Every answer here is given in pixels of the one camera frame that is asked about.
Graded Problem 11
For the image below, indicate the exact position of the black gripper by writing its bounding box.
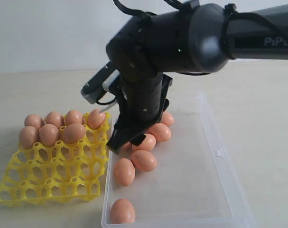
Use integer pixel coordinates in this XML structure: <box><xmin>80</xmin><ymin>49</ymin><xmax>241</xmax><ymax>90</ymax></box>
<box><xmin>107</xmin><ymin>73</ymin><xmax>173</xmax><ymax>155</ymax></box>

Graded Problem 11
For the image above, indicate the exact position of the brown egg slot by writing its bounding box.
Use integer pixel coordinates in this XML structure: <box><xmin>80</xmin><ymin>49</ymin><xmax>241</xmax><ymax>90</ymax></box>
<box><xmin>63</xmin><ymin>123</ymin><xmax>85</xmax><ymax>144</ymax></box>
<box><xmin>87</xmin><ymin>109</ymin><xmax>106</xmax><ymax>129</ymax></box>
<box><xmin>24</xmin><ymin>114</ymin><xmax>45</xmax><ymax>130</ymax></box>
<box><xmin>45</xmin><ymin>111</ymin><xmax>65</xmax><ymax>128</ymax></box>
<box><xmin>19</xmin><ymin>126</ymin><xmax>39</xmax><ymax>149</ymax></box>
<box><xmin>65</xmin><ymin>110</ymin><xmax>84</xmax><ymax>126</ymax></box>
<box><xmin>39</xmin><ymin>124</ymin><xmax>60</xmax><ymax>147</ymax></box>

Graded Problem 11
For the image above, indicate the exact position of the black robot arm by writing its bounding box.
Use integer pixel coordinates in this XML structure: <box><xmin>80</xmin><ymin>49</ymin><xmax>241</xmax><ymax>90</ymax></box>
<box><xmin>106</xmin><ymin>0</ymin><xmax>288</xmax><ymax>153</ymax></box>

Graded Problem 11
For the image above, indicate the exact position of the brown egg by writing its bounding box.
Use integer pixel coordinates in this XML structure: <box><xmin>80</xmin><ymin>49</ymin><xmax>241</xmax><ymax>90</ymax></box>
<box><xmin>160</xmin><ymin>111</ymin><xmax>175</xmax><ymax>127</ymax></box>
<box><xmin>148</xmin><ymin>123</ymin><xmax>171</xmax><ymax>142</ymax></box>
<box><xmin>130</xmin><ymin>150</ymin><xmax>157</xmax><ymax>172</ymax></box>
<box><xmin>132</xmin><ymin>133</ymin><xmax>157</xmax><ymax>151</ymax></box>
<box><xmin>110</xmin><ymin>199</ymin><xmax>135</xmax><ymax>224</ymax></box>
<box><xmin>114</xmin><ymin>158</ymin><xmax>135</xmax><ymax>187</ymax></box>

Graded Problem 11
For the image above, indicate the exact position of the brown egg centre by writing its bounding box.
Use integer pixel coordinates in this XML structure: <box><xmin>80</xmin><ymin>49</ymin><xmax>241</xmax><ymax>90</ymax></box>
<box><xmin>130</xmin><ymin>150</ymin><xmax>157</xmax><ymax>172</ymax></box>

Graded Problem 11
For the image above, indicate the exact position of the brown egg far back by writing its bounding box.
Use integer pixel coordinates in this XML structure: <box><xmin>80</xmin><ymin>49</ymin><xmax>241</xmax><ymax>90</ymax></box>
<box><xmin>160</xmin><ymin>111</ymin><xmax>175</xmax><ymax>127</ymax></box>

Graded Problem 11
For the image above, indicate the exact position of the brown egg left middle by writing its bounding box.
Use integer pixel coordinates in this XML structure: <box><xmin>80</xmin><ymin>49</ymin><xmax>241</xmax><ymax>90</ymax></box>
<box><xmin>114</xmin><ymin>158</ymin><xmax>135</xmax><ymax>187</ymax></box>

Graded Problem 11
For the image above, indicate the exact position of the yellow plastic egg tray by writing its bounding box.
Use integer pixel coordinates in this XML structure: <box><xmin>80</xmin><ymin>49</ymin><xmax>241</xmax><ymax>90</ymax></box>
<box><xmin>0</xmin><ymin>113</ymin><xmax>110</xmax><ymax>207</ymax></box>

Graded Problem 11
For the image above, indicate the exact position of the brown egg front left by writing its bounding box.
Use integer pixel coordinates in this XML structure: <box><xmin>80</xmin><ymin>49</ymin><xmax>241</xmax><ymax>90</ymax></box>
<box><xmin>110</xmin><ymin>199</ymin><xmax>135</xmax><ymax>224</ymax></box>

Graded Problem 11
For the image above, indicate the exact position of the clear plastic container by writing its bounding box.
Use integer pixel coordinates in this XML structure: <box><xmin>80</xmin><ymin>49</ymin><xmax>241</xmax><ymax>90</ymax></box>
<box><xmin>102</xmin><ymin>93</ymin><xmax>257</xmax><ymax>228</ymax></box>

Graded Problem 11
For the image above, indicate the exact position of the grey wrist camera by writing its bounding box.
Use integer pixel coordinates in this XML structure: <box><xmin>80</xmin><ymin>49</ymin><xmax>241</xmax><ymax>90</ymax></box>
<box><xmin>81</xmin><ymin>62</ymin><xmax>119</xmax><ymax>104</ymax></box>

